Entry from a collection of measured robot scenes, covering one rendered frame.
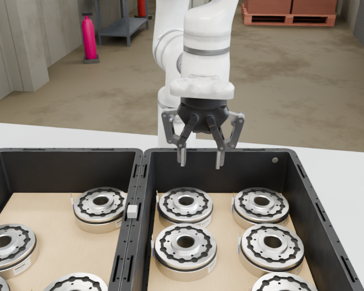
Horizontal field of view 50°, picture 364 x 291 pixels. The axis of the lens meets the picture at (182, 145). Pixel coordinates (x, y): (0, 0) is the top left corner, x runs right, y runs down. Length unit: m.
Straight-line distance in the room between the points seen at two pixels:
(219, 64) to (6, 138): 0.97
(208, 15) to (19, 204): 0.53
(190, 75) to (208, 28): 0.07
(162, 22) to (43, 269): 0.52
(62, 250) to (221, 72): 0.40
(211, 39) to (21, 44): 3.19
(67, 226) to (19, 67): 3.08
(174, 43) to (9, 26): 2.97
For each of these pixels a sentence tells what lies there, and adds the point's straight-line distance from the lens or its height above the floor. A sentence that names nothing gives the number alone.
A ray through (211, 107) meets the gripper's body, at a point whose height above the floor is 1.08.
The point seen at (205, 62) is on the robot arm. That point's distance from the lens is 0.58.
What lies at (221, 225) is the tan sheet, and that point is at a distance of 0.75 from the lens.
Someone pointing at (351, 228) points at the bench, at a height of 0.70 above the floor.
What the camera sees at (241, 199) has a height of 0.86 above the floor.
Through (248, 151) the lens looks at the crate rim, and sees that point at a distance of 0.78.
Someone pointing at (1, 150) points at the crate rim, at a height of 0.93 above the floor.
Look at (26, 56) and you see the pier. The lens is 3.71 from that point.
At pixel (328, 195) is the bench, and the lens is 1.10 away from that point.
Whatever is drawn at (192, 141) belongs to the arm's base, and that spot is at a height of 0.87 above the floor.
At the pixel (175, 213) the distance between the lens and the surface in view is 0.72.
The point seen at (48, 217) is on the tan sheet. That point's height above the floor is 0.83.
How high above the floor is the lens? 1.32
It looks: 30 degrees down
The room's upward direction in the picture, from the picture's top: straight up
